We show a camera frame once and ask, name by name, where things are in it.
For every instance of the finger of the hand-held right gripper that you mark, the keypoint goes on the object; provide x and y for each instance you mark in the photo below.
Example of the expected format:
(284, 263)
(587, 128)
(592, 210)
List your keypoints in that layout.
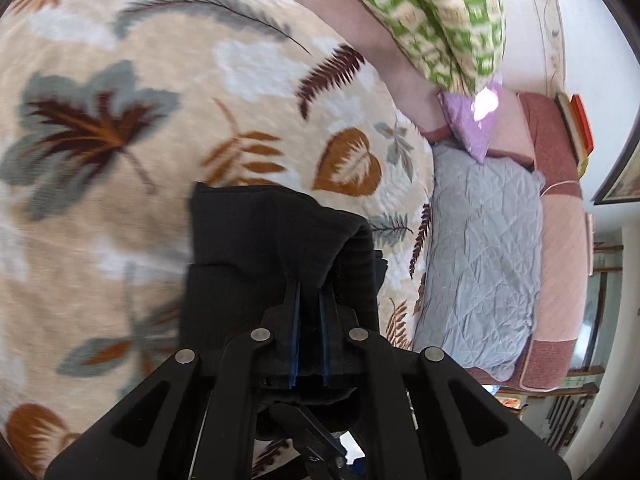
(315, 445)

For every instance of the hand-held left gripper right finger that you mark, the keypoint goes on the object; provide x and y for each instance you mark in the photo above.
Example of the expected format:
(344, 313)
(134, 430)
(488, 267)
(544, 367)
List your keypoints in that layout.
(395, 410)

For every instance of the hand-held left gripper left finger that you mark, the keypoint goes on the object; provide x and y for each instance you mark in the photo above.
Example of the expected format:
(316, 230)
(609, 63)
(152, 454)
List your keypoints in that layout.
(235, 410)

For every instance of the black pants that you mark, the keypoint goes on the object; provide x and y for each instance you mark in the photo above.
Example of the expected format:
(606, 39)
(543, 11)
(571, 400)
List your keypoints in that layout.
(240, 240)

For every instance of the grey quilted blanket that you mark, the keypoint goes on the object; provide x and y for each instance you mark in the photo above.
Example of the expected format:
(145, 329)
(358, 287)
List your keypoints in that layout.
(480, 250)

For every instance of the purple pillow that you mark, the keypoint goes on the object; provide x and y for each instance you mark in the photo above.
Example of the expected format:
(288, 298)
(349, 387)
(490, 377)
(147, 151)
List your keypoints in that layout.
(472, 120)

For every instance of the pink padded headboard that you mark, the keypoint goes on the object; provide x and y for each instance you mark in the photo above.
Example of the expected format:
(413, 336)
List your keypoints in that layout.
(555, 135)

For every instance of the framed picture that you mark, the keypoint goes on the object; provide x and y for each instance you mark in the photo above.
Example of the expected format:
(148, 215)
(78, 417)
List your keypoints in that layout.
(622, 175)

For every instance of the red book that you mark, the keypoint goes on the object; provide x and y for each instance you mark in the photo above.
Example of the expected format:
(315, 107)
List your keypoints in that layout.
(584, 125)

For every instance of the leaf-printed fleece blanket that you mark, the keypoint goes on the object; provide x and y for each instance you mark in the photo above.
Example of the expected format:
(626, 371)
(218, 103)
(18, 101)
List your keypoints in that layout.
(150, 35)

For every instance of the green checked folded quilt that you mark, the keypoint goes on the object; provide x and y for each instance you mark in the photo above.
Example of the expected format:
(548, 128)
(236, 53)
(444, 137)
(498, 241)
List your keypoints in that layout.
(440, 15)

